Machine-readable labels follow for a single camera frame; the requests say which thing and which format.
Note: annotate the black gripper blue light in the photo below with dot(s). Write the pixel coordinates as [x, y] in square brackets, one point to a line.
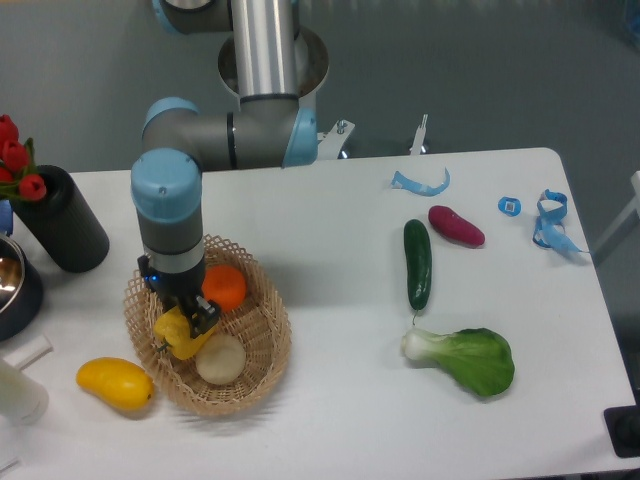
[184, 290]

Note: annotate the yellow bell pepper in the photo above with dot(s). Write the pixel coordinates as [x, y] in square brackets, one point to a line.
[172, 328]

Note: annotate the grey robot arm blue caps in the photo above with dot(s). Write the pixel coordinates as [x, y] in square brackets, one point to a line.
[270, 129]

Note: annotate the woven wicker basket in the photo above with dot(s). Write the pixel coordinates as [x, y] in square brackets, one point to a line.
[261, 324]

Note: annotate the orange fruit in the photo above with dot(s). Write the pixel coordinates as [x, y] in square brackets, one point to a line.
[225, 285]

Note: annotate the beige round potato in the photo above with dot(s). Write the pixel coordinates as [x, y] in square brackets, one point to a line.
[221, 359]

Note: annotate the yellow mango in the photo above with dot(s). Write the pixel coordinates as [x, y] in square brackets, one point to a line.
[119, 383]

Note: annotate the black ribbed vase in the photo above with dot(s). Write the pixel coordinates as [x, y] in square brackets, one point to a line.
[64, 224]

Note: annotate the white flat stick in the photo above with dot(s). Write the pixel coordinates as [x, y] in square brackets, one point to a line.
[29, 352]

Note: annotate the dark metal bowl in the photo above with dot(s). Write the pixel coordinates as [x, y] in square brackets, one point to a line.
[21, 289]

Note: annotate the white cylindrical bottle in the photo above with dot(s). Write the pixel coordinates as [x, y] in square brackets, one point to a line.
[23, 400]

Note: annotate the red artificial tulips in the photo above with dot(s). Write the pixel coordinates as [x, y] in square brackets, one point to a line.
[20, 179]

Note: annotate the dark green cucumber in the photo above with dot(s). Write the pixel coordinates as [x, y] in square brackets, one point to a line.
[419, 263]

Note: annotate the curved blue tape strip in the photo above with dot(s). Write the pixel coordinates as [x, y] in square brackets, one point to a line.
[400, 181]

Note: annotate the purple sweet potato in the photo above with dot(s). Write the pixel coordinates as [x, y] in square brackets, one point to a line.
[455, 228]

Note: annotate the green bok choy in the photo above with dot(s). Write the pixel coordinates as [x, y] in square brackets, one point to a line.
[480, 360]

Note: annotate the small blue tape roll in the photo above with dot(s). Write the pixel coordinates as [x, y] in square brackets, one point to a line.
[509, 206]

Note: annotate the tangled blue ribbon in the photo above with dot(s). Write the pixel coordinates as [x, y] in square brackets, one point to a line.
[549, 231]

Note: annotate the black device table corner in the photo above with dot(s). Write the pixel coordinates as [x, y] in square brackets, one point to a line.
[623, 429]

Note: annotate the white metal mounting bracket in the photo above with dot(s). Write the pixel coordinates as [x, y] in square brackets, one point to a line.
[339, 143]

